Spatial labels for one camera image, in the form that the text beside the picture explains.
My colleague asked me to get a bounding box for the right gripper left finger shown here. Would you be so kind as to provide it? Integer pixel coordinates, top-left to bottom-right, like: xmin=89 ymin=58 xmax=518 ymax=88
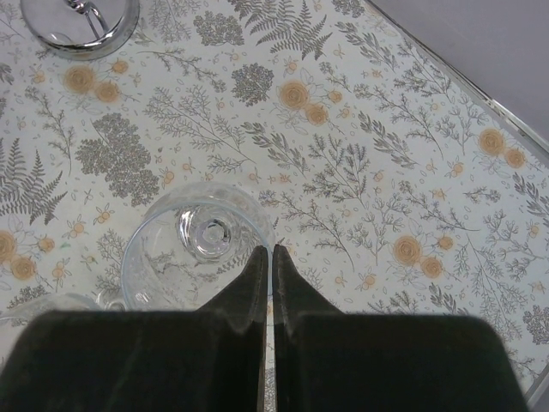
xmin=1 ymin=246 xmax=268 ymax=411

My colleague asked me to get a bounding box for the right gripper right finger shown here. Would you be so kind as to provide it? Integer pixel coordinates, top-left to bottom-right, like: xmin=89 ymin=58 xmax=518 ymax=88
xmin=273 ymin=245 xmax=527 ymax=411

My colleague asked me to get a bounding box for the chrome wine glass rack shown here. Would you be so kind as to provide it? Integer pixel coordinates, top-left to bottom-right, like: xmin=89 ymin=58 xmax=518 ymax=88
xmin=20 ymin=0 xmax=140 ymax=61

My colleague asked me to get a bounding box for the floral tablecloth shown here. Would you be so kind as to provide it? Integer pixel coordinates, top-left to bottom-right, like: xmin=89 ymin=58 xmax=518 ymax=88
xmin=1 ymin=1 xmax=548 ymax=408

